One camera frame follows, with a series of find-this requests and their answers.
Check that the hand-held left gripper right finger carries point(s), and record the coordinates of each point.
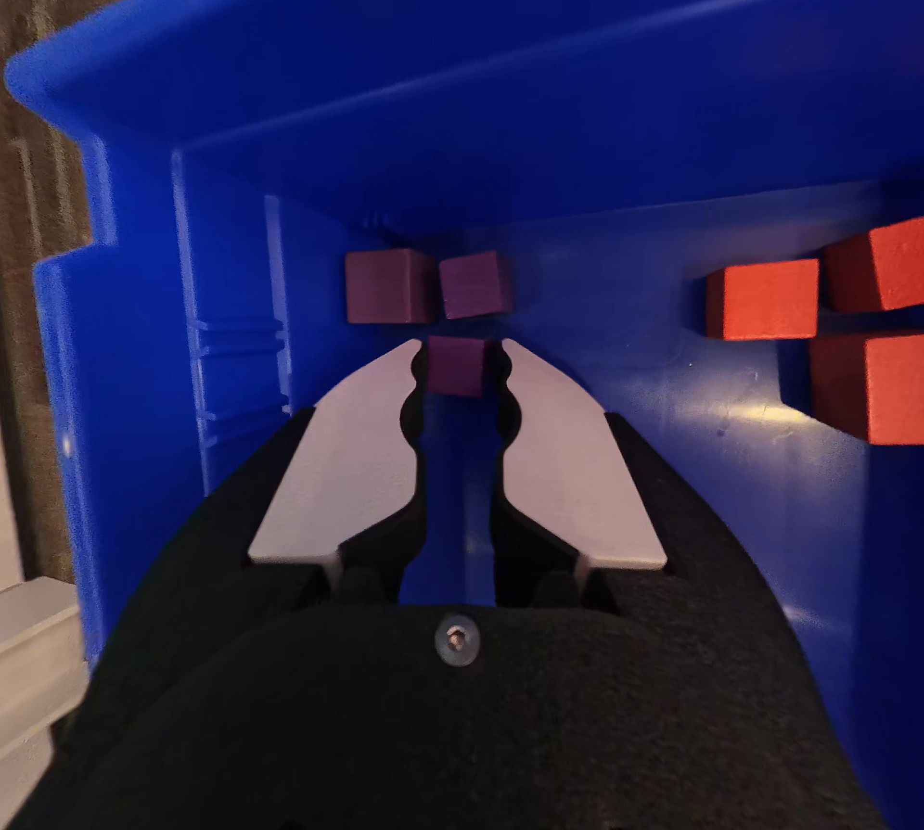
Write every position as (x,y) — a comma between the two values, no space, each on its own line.
(577,483)

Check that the blue plastic bin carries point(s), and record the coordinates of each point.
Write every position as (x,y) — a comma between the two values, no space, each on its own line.
(505,86)

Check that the purple wooden cube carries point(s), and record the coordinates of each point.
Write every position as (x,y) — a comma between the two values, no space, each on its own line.
(473,285)
(456,366)
(386,285)

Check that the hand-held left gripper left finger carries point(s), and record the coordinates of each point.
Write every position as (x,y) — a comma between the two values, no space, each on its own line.
(339,483)

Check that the orange-red wooden cube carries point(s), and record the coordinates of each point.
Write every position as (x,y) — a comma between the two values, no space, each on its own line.
(761,299)
(873,386)
(881,267)

